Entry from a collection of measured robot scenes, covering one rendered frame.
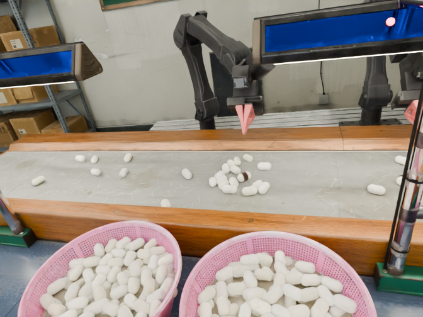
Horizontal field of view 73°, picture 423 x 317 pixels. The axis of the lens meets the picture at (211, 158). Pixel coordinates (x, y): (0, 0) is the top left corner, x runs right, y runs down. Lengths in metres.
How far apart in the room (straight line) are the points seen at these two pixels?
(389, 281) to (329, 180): 0.25
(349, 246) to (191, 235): 0.29
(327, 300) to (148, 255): 0.32
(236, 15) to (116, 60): 1.19
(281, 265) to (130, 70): 2.64
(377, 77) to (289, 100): 1.73
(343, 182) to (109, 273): 0.53
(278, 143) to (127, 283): 0.55
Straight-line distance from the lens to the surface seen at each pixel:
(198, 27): 1.01
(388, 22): 0.54
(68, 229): 0.79
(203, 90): 1.08
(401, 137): 0.91
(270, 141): 0.87
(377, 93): 1.11
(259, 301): 0.49
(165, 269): 0.56
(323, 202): 0.67
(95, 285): 0.59
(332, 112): 1.32
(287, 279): 0.52
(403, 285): 0.61
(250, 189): 0.67
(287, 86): 2.75
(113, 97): 3.15
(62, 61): 0.71
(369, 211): 0.66
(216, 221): 0.59
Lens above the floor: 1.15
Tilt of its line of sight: 29 degrees down
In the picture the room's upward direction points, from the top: 9 degrees counter-clockwise
